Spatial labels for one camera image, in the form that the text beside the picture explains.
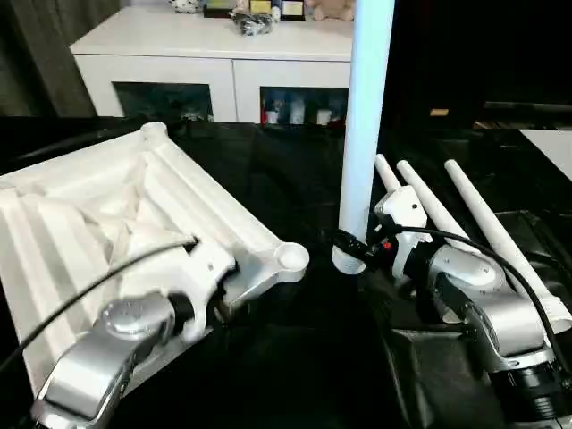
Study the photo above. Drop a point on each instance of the white plastic table leg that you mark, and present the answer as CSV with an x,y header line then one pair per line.
x,y
386,172
487,223
362,134
429,201

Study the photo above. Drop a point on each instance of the white plastic table top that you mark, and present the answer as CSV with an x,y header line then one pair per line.
x,y
107,206

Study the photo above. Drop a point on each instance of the black work mat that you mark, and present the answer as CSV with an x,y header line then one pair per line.
x,y
295,375

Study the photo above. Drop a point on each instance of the small yellow box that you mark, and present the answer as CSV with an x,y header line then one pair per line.
x,y
439,113

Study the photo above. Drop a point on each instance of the white side table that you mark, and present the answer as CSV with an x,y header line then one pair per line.
x,y
550,147

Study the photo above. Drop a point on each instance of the white cabinet with glass doors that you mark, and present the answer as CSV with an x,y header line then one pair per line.
x,y
179,45

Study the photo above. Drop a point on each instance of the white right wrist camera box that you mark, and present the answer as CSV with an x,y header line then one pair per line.
x,y
402,214

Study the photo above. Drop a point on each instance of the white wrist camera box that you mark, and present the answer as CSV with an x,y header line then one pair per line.
x,y
206,277
402,214

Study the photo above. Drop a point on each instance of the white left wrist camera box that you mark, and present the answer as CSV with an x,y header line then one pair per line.
x,y
206,277

